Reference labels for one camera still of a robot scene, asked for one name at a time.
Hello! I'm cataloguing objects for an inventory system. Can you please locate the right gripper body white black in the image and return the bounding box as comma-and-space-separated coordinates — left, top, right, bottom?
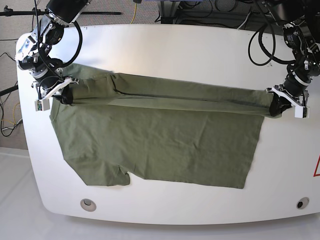
31, 76, 79, 100

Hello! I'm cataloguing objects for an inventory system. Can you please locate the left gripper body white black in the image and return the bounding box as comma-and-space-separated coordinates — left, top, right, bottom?
265, 84, 309, 108

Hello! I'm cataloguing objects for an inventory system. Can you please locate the olive green T-shirt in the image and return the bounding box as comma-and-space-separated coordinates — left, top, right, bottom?
50, 64, 273, 189

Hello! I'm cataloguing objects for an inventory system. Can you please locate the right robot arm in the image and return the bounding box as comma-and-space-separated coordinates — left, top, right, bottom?
15, 0, 91, 98

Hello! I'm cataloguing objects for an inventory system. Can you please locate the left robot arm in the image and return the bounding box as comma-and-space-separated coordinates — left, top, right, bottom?
254, 0, 320, 119

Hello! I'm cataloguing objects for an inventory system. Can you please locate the black stand leg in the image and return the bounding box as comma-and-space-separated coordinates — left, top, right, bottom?
0, 84, 19, 97

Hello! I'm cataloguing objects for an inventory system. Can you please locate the red triangle sticker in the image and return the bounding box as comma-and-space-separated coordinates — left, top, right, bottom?
313, 157, 320, 177

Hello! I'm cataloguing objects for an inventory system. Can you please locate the black tripod bar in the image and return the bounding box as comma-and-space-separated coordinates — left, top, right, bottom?
0, 6, 122, 17

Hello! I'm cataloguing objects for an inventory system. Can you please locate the right table grommet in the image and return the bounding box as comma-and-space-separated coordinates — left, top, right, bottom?
296, 197, 310, 210

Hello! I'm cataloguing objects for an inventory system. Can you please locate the table grommet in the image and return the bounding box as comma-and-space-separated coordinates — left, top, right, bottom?
296, 197, 310, 210
80, 198, 97, 212

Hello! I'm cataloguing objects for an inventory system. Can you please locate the left table grommet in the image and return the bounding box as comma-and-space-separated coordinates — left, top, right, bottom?
80, 198, 97, 212

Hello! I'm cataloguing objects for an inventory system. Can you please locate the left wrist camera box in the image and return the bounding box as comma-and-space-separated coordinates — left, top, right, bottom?
294, 105, 310, 119

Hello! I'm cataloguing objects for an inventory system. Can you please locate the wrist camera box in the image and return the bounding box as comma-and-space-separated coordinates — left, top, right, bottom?
34, 99, 51, 112
294, 105, 310, 119

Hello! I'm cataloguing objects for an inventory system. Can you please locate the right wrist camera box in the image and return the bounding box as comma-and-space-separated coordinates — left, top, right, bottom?
34, 99, 51, 112

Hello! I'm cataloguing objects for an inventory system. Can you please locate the yellow floor cable coil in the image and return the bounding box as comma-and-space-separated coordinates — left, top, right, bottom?
0, 102, 23, 130

